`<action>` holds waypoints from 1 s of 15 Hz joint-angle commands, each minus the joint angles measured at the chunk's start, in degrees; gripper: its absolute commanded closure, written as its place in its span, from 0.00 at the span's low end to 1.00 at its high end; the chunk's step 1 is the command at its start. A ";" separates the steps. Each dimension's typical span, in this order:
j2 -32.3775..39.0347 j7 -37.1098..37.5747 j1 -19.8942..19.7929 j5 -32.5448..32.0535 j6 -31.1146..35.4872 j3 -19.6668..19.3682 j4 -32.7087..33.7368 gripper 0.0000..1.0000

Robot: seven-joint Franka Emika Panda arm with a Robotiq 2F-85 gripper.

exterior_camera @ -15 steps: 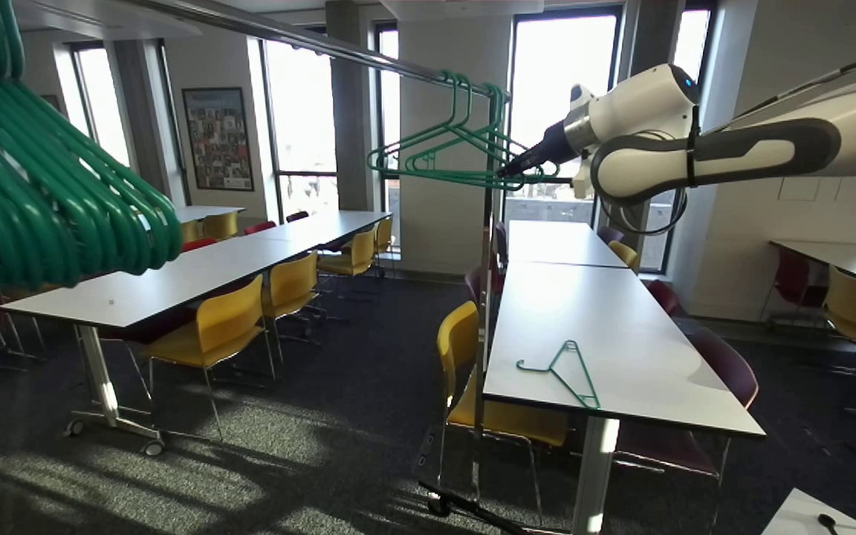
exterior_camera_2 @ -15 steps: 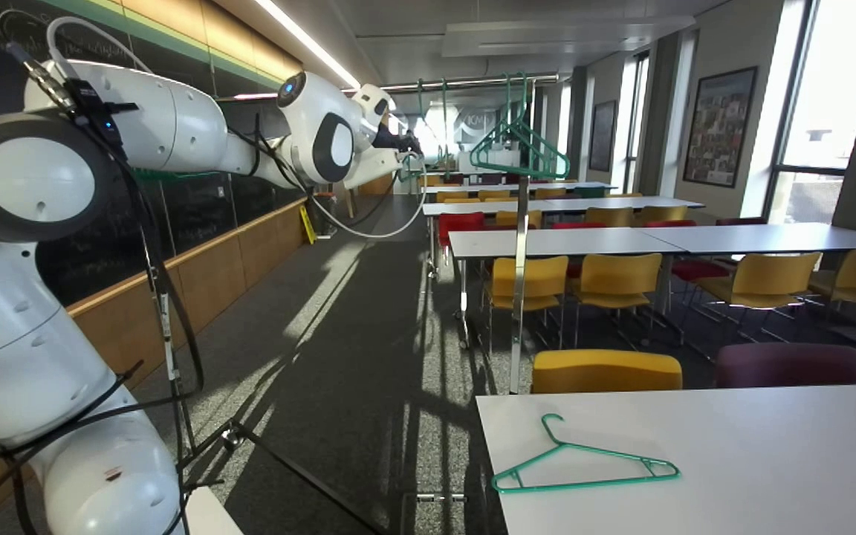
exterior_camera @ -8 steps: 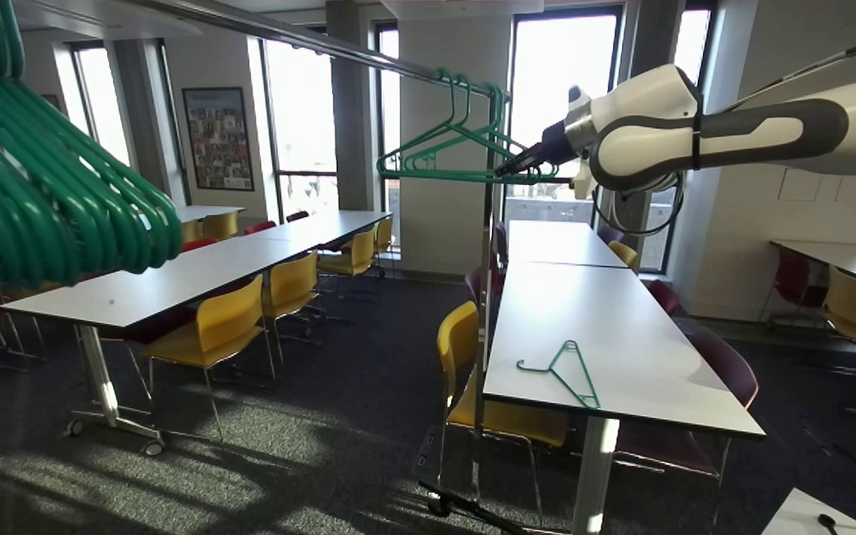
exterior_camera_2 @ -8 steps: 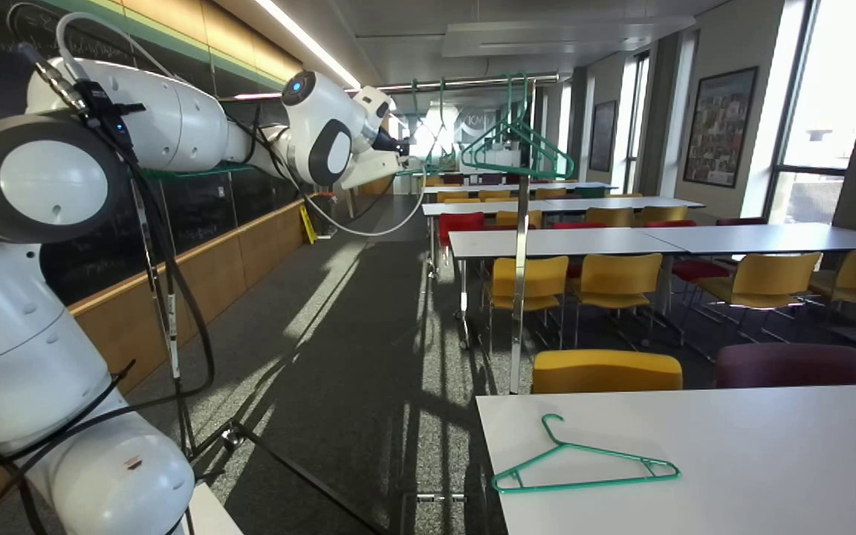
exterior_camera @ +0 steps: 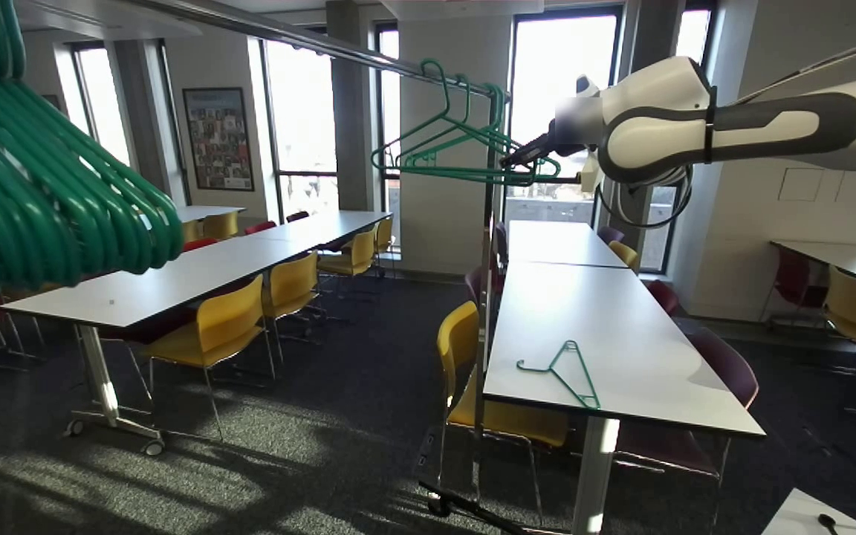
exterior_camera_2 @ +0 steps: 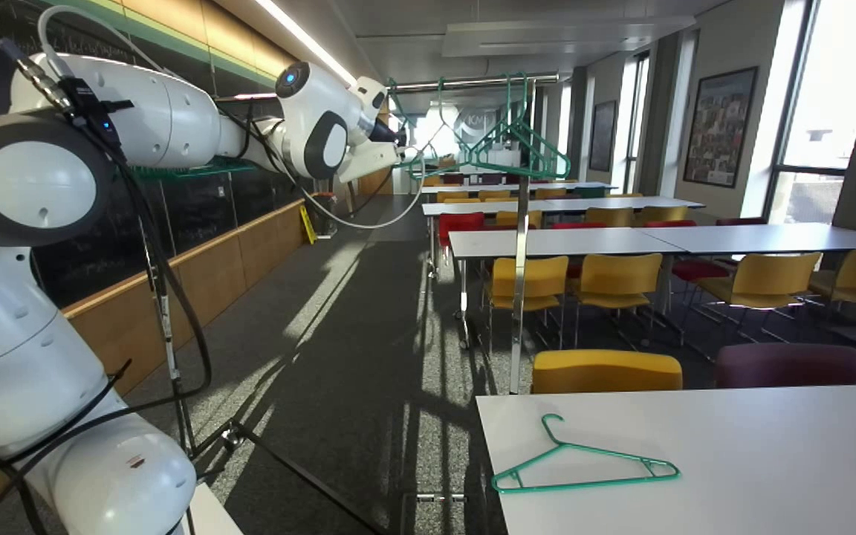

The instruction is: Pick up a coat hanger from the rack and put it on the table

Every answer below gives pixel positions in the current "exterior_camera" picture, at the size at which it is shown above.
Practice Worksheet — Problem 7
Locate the metal rack rail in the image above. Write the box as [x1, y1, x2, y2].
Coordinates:
[140, 0, 511, 102]

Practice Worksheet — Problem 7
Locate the metal rack upright pole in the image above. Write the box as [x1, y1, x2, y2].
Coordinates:
[476, 87, 511, 516]

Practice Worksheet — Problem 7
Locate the thin wrist cable loop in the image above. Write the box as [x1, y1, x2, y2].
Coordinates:
[589, 160, 695, 234]

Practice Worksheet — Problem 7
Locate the maroon chair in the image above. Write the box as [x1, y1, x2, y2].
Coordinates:
[769, 246, 829, 322]
[643, 277, 689, 322]
[615, 323, 765, 498]

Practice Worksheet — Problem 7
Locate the white robot base platform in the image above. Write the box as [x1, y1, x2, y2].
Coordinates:
[757, 484, 856, 535]

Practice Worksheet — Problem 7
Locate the tall window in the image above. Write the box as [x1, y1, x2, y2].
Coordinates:
[259, 36, 343, 224]
[671, 10, 716, 62]
[374, 26, 405, 249]
[508, 10, 623, 226]
[69, 42, 136, 171]

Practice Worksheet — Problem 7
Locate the bundle of green coat hangers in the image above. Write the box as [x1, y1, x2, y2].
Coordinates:
[0, 0, 190, 313]

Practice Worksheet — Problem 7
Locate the large framed wall picture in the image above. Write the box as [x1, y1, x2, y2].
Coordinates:
[181, 87, 255, 192]

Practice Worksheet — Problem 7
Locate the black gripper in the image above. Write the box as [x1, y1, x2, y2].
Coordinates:
[499, 109, 586, 174]

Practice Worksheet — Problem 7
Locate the black rack base bar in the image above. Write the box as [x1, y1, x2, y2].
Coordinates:
[421, 484, 549, 535]

